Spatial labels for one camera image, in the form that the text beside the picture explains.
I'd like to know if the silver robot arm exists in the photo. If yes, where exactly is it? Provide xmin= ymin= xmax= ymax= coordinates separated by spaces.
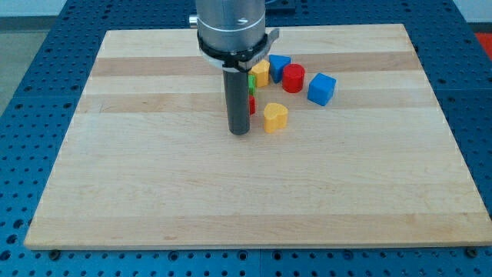
xmin=195 ymin=0 xmax=280 ymax=135

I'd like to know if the red cylinder block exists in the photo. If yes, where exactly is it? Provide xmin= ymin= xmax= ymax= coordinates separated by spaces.
xmin=282 ymin=63 xmax=305 ymax=93

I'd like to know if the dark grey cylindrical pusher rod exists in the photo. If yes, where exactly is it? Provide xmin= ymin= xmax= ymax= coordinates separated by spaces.
xmin=223 ymin=71 xmax=250 ymax=135

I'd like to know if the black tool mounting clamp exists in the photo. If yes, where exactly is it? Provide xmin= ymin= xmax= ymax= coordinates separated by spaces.
xmin=197 ymin=28 xmax=280 ymax=73

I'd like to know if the green block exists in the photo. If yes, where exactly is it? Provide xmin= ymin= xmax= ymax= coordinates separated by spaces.
xmin=248 ymin=75 xmax=256 ymax=96

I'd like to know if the yellow hexagon block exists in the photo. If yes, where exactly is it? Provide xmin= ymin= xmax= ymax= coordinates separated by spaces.
xmin=249 ymin=59 xmax=270 ymax=88

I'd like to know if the blue triangular block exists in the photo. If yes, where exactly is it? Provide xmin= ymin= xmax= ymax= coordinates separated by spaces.
xmin=269 ymin=55 xmax=291 ymax=83

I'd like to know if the red star block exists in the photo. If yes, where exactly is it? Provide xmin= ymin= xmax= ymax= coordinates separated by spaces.
xmin=249 ymin=95 xmax=256 ymax=115

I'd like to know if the yellow heart block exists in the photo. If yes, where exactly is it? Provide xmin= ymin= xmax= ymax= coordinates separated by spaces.
xmin=264 ymin=102 xmax=289 ymax=133

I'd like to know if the blue cube block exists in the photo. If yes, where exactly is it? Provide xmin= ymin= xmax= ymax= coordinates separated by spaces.
xmin=307 ymin=73 xmax=337 ymax=106

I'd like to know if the wooden board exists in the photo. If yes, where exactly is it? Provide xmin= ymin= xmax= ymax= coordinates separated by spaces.
xmin=24 ymin=24 xmax=491 ymax=250

